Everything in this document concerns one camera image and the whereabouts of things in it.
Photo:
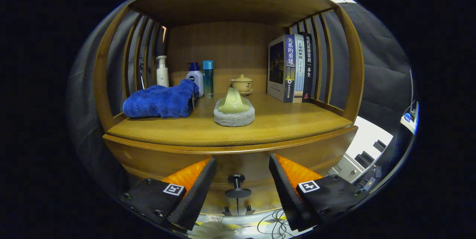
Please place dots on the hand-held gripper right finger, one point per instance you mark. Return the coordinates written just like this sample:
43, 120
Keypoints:
286, 190

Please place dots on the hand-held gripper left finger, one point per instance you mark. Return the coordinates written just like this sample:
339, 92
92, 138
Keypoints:
195, 190

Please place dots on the black drawer knob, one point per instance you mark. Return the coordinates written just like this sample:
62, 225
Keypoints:
237, 187

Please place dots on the wooden drawer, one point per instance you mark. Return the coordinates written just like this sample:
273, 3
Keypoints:
238, 161

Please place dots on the wooden countertop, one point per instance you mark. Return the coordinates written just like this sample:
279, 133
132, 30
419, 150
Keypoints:
282, 120

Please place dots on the small black door knob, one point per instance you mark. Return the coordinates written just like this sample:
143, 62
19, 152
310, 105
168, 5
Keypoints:
225, 211
248, 209

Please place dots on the black computer case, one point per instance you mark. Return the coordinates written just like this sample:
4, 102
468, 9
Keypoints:
366, 183

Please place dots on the blue towel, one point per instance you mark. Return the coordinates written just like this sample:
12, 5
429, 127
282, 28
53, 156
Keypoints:
160, 101

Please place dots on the white lotion bottle blue cap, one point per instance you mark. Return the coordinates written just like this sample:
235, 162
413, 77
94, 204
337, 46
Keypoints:
196, 79

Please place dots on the clear blue bottle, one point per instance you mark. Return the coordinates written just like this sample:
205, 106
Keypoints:
208, 79

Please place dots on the lidded ceramic teacup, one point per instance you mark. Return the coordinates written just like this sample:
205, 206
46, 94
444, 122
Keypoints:
242, 84

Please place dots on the white pump bottle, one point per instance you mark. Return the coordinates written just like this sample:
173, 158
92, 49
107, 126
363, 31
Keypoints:
162, 75

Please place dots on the book with blue spine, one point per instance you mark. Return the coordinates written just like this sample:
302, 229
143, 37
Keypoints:
290, 68

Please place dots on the book with white spine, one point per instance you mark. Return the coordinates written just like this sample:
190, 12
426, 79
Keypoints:
299, 68

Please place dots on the small blue object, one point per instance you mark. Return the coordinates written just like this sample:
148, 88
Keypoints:
408, 117

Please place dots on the white desk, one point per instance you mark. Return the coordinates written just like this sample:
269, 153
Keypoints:
411, 118

